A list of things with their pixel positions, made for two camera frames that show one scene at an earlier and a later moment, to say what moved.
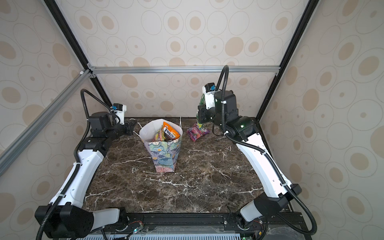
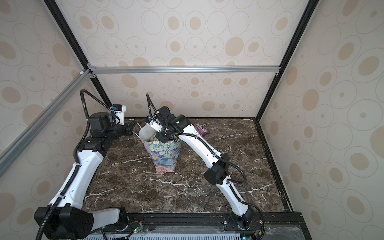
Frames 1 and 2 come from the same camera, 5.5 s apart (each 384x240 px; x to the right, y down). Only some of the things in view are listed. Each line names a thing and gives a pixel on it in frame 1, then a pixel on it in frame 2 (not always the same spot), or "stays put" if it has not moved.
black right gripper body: x=206 y=115 to x=163 y=135
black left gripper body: x=125 y=129 stays put
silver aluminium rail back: x=183 y=69 stays put
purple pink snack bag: x=194 y=133 stays put
